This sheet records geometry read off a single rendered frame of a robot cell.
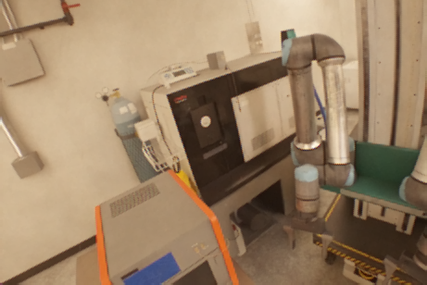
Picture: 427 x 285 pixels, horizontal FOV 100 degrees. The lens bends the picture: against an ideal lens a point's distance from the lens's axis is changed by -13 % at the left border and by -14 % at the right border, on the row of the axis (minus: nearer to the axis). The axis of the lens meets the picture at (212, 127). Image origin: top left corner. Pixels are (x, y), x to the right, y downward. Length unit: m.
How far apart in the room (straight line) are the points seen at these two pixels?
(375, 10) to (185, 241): 1.26
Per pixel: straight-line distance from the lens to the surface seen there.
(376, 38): 1.28
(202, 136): 1.26
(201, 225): 0.69
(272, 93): 1.56
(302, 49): 0.99
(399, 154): 1.37
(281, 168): 1.69
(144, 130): 1.43
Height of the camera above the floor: 1.60
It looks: 20 degrees down
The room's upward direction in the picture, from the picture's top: 15 degrees counter-clockwise
